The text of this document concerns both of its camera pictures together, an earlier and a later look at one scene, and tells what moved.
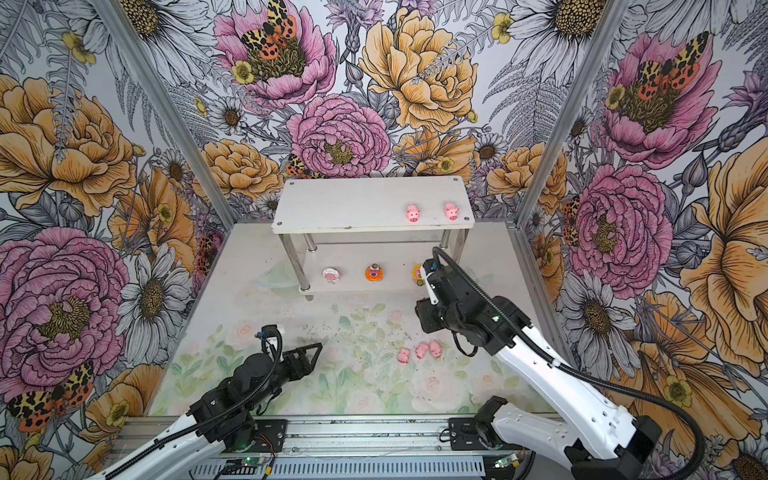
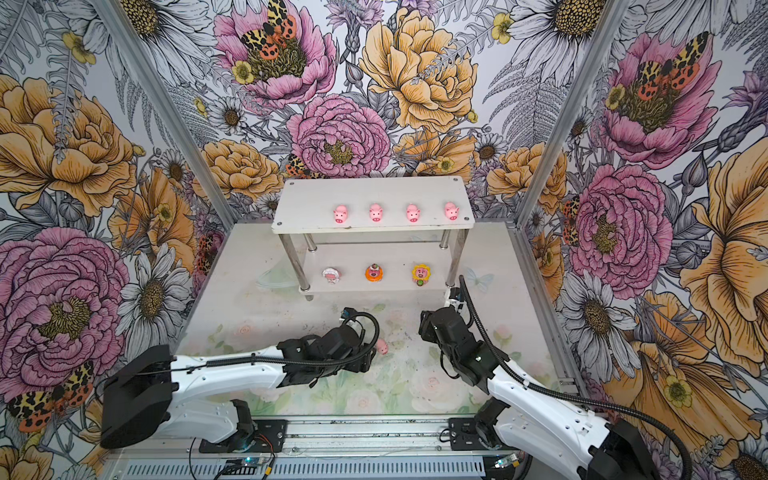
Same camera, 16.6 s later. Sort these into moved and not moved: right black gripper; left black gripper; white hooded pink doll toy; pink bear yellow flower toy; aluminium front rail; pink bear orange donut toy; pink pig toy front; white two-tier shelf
Moved: right black gripper; left black gripper
Not moved: pink bear orange donut toy; aluminium front rail; white two-tier shelf; pink bear yellow flower toy; pink pig toy front; white hooded pink doll toy
